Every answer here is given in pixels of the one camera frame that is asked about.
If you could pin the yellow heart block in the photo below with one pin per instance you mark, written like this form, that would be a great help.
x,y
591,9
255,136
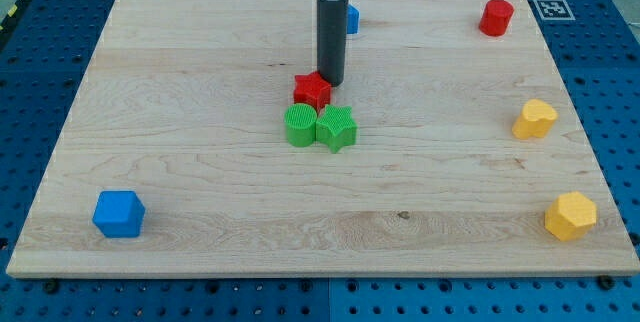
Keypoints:
x,y
535,120

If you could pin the yellow hexagon block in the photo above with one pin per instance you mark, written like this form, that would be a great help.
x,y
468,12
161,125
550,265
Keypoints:
x,y
571,216

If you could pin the red star block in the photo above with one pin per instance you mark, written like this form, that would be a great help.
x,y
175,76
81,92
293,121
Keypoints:
x,y
312,89

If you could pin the green cylinder block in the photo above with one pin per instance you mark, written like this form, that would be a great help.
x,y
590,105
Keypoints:
x,y
300,120

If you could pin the green star block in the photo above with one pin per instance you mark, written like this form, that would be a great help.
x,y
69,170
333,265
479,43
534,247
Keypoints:
x,y
336,128

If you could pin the red cylinder block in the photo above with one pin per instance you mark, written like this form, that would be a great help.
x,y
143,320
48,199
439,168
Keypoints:
x,y
496,17

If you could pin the wooden board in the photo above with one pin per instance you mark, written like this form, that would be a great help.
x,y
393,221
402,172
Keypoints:
x,y
183,103

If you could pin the blue cube block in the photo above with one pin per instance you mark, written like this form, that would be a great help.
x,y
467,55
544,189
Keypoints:
x,y
119,214

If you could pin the white fiducial marker tag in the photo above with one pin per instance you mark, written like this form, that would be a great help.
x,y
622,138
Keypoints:
x,y
554,10

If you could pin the blue block behind rod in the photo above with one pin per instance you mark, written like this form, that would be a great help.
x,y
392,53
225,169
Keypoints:
x,y
353,19

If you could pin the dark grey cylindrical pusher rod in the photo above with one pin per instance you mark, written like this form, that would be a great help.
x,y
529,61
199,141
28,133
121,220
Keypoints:
x,y
331,31

